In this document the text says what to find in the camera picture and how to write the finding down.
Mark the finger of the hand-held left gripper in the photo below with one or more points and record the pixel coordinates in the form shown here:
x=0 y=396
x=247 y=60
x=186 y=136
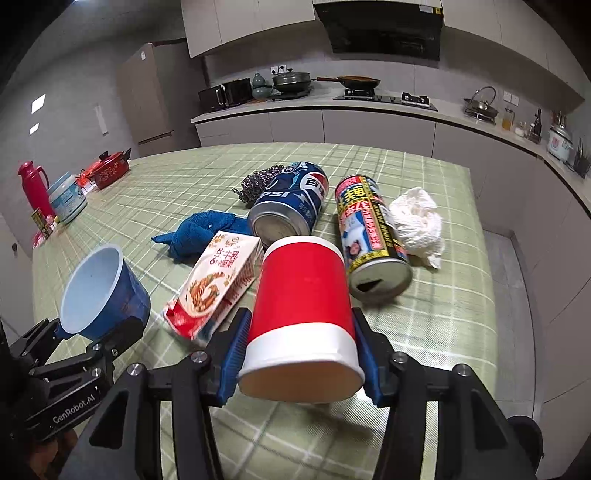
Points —
x=37 y=337
x=120 y=334

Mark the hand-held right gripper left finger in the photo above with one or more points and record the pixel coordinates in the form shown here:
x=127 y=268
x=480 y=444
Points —
x=231 y=369

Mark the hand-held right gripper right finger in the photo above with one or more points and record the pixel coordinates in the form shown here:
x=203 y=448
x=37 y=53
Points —
x=371 y=374

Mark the blue paper bowl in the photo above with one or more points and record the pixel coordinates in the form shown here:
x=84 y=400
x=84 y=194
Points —
x=129 y=300

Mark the white and red carton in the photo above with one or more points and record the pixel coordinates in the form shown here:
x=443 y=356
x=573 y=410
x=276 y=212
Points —
x=207 y=286

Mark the red paper cup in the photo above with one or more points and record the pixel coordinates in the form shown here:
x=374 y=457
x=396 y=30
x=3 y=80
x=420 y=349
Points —
x=300 y=300

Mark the yellow and red can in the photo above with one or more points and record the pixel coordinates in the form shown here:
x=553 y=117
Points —
x=364 y=230

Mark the white paper towel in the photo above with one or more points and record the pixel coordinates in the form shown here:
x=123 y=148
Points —
x=415 y=221

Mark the blue soda can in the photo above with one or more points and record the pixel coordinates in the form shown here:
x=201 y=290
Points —
x=286 y=198

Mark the steel wool scrubber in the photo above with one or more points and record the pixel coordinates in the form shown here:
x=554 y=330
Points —
x=254 y=182

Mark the person's left hand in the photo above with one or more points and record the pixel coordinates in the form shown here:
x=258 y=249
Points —
x=48 y=457

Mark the small yellow and black box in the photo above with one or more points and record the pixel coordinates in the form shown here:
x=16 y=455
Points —
x=41 y=222

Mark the white and blue jar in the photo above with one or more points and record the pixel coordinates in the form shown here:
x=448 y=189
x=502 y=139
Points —
x=67 y=201

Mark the red thermos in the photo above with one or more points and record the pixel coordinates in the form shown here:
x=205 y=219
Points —
x=34 y=189

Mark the table with green plaid tablecloth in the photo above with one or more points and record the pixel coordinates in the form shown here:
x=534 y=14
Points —
x=161 y=184

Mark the red pot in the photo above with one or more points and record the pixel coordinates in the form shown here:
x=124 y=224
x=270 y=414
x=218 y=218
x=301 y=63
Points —
x=108 y=170

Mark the beige refrigerator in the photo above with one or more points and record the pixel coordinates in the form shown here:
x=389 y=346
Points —
x=152 y=92

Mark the black toaster oven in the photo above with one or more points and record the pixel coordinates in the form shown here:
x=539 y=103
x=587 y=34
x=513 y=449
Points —
x=226 y=94

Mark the black gas stove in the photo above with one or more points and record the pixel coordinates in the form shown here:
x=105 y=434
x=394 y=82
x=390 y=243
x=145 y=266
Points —
x=383 y=99

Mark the green ceramic bowl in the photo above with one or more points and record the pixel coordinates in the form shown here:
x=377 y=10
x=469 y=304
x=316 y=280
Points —
x=261 y=93

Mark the induction cooker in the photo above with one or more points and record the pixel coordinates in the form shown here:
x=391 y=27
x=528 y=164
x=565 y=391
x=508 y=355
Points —
x=288 y=96

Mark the oil bottle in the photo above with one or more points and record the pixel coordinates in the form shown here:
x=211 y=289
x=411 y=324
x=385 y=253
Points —
x=508 y=121

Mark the metal kettle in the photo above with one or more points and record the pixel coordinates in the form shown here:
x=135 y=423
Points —
x=482 y=108

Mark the green ceramic teapot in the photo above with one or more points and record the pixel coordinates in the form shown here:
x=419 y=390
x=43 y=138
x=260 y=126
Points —
x=261 y=83

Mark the grey pot with lid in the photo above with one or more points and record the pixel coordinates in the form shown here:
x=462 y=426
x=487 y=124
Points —
x=291 y=82

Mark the black utensil holder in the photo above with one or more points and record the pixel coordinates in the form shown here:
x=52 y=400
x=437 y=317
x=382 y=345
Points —
x=581 y=164

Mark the dark glass bottle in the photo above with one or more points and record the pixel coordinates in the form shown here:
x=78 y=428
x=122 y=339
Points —
x=537 y=127

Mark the white rice cooker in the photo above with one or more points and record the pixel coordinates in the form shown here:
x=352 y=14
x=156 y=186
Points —
x=561 y=141

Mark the beige upper cabinets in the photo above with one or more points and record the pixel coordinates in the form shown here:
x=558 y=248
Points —
x=240 y=23

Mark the black range hood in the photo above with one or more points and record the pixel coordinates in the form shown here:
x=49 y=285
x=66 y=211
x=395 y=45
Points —
x=383 y=32

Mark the wall outlet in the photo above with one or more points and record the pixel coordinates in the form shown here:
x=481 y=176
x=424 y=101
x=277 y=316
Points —
x=279 y=69
x=511 y=98

